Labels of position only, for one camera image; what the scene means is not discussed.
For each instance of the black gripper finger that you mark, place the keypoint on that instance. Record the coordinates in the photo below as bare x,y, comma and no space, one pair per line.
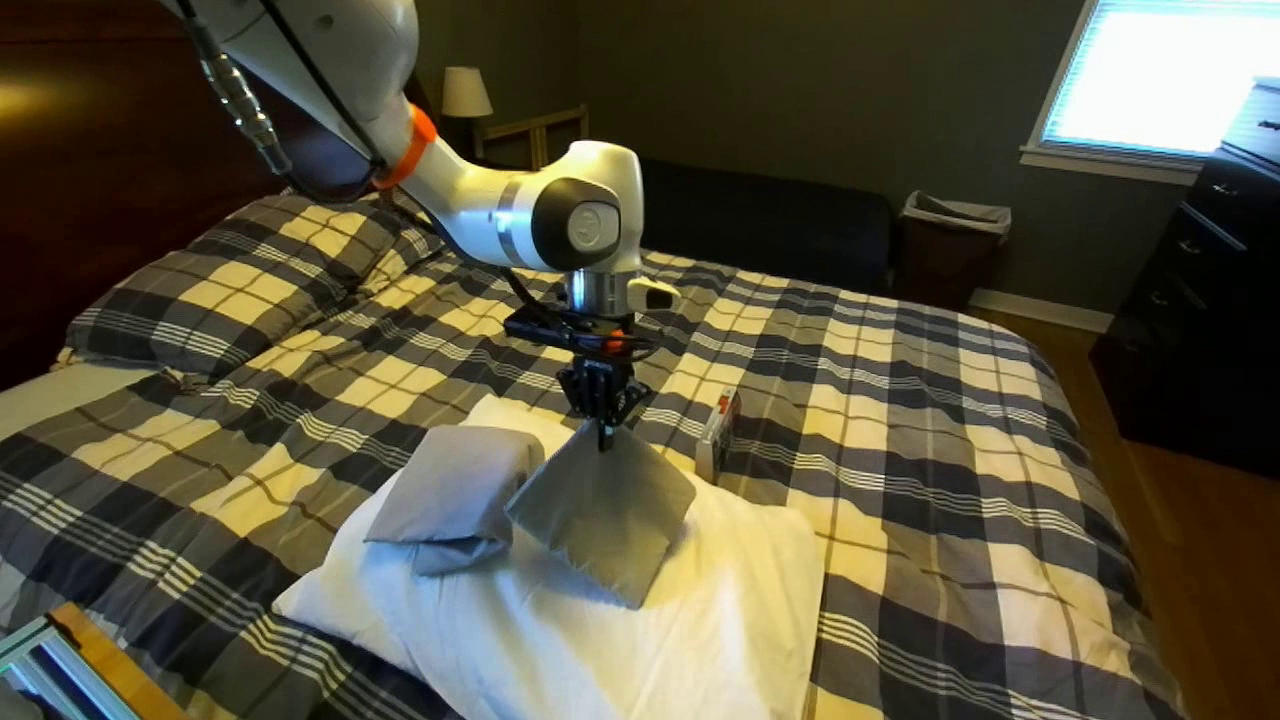
624,406
589,406

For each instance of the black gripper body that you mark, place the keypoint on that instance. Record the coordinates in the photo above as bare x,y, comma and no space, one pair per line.
601,360

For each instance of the grey sheet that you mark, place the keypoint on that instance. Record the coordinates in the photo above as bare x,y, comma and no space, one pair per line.
607,513
455,501

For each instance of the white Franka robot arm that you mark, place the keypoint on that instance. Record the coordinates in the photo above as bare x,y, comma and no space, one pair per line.
345,40

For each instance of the white bed sheet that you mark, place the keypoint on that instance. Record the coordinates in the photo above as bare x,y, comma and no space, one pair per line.
64,395

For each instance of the teal wooden cart top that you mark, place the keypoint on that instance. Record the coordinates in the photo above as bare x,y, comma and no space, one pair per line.
64,666

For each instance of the small white bottle red cap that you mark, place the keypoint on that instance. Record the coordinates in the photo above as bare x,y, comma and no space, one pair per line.
713,443

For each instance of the black couch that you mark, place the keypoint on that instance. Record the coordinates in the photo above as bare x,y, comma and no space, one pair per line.
772,221

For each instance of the white pillow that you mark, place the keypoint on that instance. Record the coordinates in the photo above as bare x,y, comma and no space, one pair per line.
721,626

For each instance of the plaid checkered bed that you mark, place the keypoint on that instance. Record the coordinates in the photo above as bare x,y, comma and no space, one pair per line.
904,443

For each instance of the table lamp white shade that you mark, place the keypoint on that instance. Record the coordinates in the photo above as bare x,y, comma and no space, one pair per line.
465,88

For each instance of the dark trash bin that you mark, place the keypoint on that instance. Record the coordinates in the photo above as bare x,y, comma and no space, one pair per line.
948,247

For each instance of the large plaid pillow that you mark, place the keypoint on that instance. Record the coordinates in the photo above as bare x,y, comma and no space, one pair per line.
227,284

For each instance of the dark wooden headboard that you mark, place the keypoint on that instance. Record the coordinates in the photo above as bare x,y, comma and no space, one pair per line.
106,175

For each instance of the black dresser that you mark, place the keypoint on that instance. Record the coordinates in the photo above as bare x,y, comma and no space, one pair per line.
1201,322

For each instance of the bright window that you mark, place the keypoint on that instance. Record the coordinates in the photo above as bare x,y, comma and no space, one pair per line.
1162,72

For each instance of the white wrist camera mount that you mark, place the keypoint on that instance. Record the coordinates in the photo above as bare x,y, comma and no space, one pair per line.
652,295

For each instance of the wooden nightstand frame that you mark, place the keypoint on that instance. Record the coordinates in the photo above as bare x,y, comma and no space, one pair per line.
526,132

